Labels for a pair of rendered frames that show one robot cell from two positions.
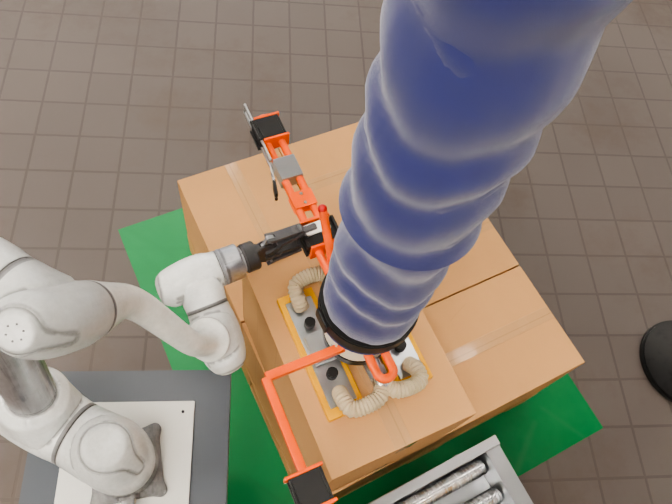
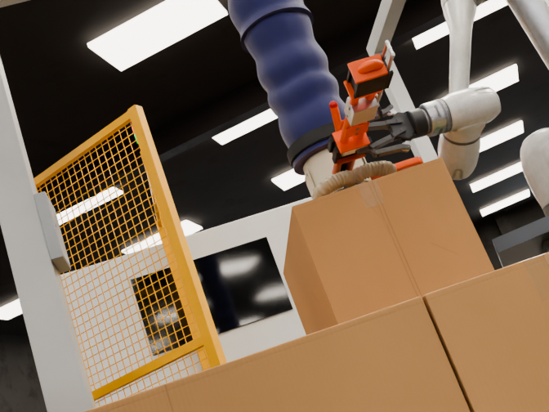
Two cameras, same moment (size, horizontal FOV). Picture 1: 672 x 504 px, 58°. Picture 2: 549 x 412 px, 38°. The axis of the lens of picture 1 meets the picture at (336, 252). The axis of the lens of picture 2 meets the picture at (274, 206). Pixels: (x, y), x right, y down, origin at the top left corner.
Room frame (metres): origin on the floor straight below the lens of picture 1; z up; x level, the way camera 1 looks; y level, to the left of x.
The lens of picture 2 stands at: (2.55, 0.75, 0.36)
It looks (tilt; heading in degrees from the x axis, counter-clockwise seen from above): 18 degrees up; 208
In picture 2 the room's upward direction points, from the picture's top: 21 degrees counter-clockwise
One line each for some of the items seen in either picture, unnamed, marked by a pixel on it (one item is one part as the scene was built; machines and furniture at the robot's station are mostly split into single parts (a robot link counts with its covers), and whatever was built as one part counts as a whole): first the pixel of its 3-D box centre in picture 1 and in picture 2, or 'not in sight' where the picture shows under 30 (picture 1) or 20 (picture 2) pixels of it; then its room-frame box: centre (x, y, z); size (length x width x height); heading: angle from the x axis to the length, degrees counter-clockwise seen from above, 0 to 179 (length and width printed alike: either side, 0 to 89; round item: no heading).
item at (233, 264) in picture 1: (231, 263); (432, 118); (0.63, 0.24, 1.07); 0.09 x 0.06 x 0.09; 39
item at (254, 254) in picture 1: (259, 253); (407, 126); (0.68, 0.18, 1.07); 0.09 x 0.07 x 0.08; 129
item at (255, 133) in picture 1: (260, 151); (384, 82); (0.98, 0.27, 1.07); 0.31 x 0.03 x 0.05; 37
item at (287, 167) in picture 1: (287, 171); (360, 108); (0.94, 0.18, 1.07); 0.07 x 0.07 x 0.04; 37
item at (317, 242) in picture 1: (319, 235); (349, 145); (0.77, 0.05, 1.07); 0.10 x 0.08 x 0.06; 127
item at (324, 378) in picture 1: (320, 349); not in sight; (0.51, -0.02, 0.97); 0.34 x 0.10 x 0.05; 37
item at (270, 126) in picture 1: (271, 131); (365, 78); (1.05, 0.26, 1.07); 0.08 x 0.07 x 0.05; 37
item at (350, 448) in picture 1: (344, 358); (380, 286); (0.58, -0.10, 0.75); 0.60 x 0.40 x 0.40; 37
